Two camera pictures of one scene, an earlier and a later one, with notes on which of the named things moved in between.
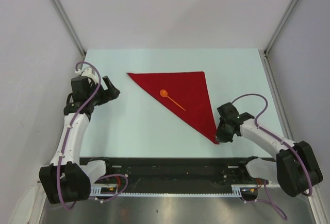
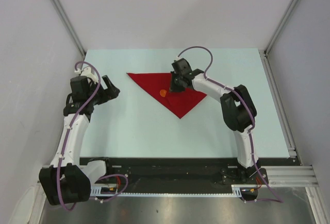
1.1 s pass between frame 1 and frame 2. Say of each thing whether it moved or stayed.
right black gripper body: moved
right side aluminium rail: stayed
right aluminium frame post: stayed
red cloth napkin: moved
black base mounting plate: stayed
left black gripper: stayed
